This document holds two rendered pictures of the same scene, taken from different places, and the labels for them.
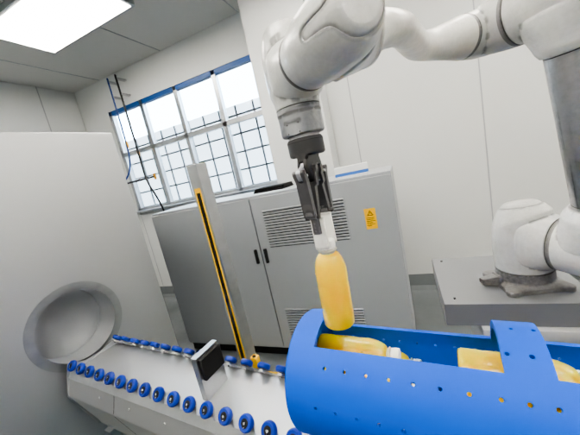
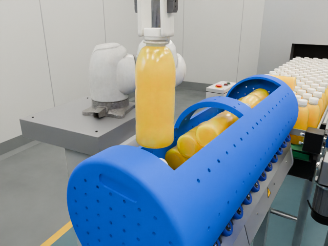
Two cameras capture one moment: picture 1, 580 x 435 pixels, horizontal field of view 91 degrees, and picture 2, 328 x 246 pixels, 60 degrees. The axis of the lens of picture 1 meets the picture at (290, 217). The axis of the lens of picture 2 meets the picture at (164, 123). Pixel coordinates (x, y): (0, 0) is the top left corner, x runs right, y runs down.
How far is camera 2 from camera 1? 71 cm
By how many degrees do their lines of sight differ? 83
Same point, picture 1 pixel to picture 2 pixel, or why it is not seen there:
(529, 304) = (133, 117)
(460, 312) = (106, 140)
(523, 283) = (121, 107)
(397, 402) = (237, 164)
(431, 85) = not seen: outside the picture
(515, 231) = (117, 65)
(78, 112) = not seen: outside the picture
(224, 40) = not seen: outside the picture
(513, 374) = (245, 113)
